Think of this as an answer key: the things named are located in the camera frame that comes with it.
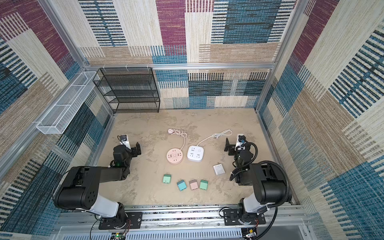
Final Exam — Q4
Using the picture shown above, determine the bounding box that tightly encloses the white square wall adapter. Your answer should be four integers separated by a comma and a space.
213, 164, 226, 176

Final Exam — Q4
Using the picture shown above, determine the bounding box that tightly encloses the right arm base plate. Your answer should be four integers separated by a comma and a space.
219, 208, 266, 226

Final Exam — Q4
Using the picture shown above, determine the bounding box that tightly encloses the white square power strip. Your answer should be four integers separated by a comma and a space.
187, 146, 204, 163

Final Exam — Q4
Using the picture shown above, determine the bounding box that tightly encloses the aluminium mounting rail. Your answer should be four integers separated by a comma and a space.
53, 203, 307, 240

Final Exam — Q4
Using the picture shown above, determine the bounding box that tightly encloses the teal plug adapter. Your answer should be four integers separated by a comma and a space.
177, 180, 187, 191

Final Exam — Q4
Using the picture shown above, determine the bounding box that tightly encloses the pink round power strip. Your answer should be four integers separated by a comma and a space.
166, 148, 184, 165

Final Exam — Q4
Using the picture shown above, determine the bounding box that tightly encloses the black wire mesh shelf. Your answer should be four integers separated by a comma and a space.
93, 67, 161, 114

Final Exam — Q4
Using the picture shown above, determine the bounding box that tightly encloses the pink plug adapter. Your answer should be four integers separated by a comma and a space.
189, 180, 199, 190

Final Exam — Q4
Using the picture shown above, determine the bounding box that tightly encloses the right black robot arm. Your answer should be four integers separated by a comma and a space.
224, 135, 292, 216

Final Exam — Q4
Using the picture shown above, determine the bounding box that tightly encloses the white power cable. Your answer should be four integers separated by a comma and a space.
196, 129, 233, 147

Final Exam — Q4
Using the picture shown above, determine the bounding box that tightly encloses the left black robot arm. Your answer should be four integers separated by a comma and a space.
53, 143, 142, 221

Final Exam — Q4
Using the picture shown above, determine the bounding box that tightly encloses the green plug adapter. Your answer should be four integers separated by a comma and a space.
200, 180, 209, 190
163, 174, 172, 184

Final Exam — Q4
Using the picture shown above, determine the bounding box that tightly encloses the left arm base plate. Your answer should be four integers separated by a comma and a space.
98, 212, 143, 231

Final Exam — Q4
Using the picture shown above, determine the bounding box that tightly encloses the white wire mesh basket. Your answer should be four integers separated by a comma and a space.
36, 72, 96, 135

